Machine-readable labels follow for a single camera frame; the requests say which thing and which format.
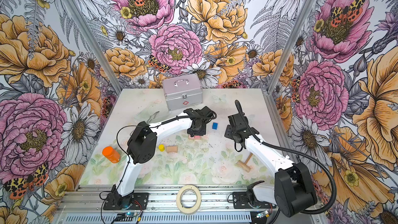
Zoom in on masking tape roll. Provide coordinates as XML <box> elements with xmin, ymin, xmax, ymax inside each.
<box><xmin>176</xmin><ymin>185</ymin><xmax>202</xmax><ymax>215</ymax></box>

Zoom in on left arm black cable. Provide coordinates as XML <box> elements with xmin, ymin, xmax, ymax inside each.
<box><xmin>100</xmin><ymin>111</ymin><xmax>215</xmax><ymax>224</ymax></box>

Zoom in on aluminium frame post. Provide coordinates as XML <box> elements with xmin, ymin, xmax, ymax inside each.
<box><xmin>62</xmin><ymin>0</ymin><xmax>123</xmax><ymax>95</ymax></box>
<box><xmin>266</xmin><ymin>0</ymin><xmax>317</xmax><ymax>94</ymax></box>

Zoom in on short natural wood block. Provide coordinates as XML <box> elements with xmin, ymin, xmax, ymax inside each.
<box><xmin>166</xmin><ymin>146</ymin><xmax>178</xmax><ymax>153</ymax></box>

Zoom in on metal wire tongs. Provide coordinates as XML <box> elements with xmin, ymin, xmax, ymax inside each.
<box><xmin>147</xmin><ymin>111</ymin><xmax>159</xmax><ymax>123</ymax></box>

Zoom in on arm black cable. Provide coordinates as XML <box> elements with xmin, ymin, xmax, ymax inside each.
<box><xmin>234</xmin><ymin>100</ymin><xmax>337</xmax><ymax>224</ymax></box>
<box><xmin>100</xmin><ymin>111</ymin><xmax>215</xmax><ymax>224</ymax></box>

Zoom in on left aluminium frame post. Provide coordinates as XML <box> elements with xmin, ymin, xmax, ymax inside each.
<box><xmin>62</xmin><ymin>0</ymin><xmax>123</xmax><ymax>95</ymax></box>

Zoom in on blue cube block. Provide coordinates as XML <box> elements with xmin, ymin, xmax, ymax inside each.
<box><xmin>212</xmin><ymin>122</ymin><xmax>218</xmax><ymax>130</ymax></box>

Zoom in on wooden toy mallet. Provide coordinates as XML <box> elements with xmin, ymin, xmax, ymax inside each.
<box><xmin>237</xmin><ymin>153</ymin><xmax>253</xmax><ymax>173</ymax></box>

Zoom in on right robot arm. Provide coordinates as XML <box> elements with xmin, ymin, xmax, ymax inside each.
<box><xmin>224</xmin><ymin>114</ymin><xmax>318</xmax><ymax>217</ymax></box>

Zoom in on yellow cylinder block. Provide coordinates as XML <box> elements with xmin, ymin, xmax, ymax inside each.
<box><xmin>158</xmin><ymin>144</ymin><xmax>165</xmax><ymax>152</ymax></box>

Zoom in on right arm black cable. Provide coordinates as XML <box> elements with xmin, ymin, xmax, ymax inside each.
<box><xmin>234</xmin><ymin>100</ymin><xmax>337</xmax><ymax>224</ymax></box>

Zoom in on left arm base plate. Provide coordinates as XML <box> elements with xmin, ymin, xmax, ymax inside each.
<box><xmin>103</xmin><ymin>192</ymin><xmax>149</xmax><ymax>211</ymax></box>

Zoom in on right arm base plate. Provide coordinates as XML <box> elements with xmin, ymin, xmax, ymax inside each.
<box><xmin>232</xmin><ymin>191</ymin><xmax>273</xmax><ymax>209</ymax></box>

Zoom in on hot pink rectangular block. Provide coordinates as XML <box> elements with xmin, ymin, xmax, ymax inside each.
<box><xmin>188</xmin><ymin>135</ymin><xmax>202</xmax><ymax>140</ymax></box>

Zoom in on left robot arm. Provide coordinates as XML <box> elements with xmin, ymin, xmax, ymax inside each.
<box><xmin>105</xmin><ymin>106</ymin><xmax>217</xmax><ymax>208</ymax></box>

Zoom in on right aluminium frame post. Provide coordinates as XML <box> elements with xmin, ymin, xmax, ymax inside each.
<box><xmin>266</xmin><ymin>0</ymin><xmax>317</xmax><ymax>94</ymax></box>

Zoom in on clear plastic bowl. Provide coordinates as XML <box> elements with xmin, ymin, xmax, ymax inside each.
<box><xmin>134</xmin><ymin>105</ymin><xmax>169</xmax><ymax>123</ymax></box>

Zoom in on aluminium front rail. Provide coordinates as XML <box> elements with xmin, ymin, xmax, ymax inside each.
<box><xmin>53</xmin><ymin>185</ymin><xmax>315</xmax><ymax>224</ymax></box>

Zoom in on silver metal first-aid case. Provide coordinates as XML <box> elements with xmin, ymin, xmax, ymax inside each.
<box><xmin>162</xmin><ymin>74</ymin><xmax>203</xmax><ymax>111</ymax></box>

